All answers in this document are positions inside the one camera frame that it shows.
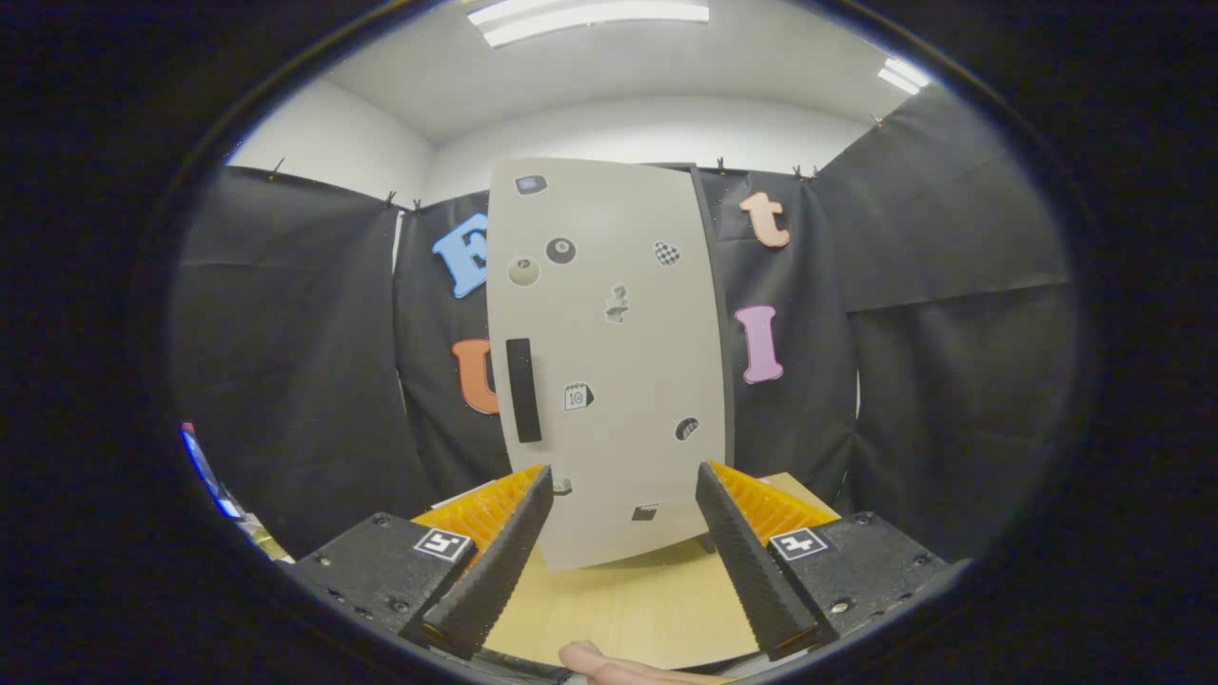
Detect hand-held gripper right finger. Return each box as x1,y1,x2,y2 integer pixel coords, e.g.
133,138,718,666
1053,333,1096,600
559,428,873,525
695,461,953,662

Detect small ceiling light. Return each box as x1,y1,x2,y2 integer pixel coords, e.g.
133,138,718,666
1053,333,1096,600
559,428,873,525
877,57,932,96

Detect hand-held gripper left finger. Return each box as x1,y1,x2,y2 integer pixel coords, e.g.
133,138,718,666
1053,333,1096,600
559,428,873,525
285,464,555,660

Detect black cabinet door handle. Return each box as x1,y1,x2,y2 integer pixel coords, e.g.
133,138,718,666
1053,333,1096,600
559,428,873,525
505,338,543,444

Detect bright blue screen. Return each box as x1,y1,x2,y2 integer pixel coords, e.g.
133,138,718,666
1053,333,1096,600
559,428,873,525
181,423,239,519

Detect grey shoe cabinet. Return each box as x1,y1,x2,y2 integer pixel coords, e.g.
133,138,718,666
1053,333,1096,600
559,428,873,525
657,162,739,555

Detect small yellow object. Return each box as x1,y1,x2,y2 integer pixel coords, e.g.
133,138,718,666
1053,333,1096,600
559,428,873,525
238,514,291,564

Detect long ceiling light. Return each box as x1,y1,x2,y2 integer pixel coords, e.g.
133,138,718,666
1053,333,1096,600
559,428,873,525
466,0,711,49

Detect black backdrop cloth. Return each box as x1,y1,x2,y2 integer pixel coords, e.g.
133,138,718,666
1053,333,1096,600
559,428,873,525
171,86,1076,562

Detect grey shoe cabinet door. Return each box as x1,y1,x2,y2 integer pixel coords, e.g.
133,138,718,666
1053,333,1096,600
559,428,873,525
485,157,729,572

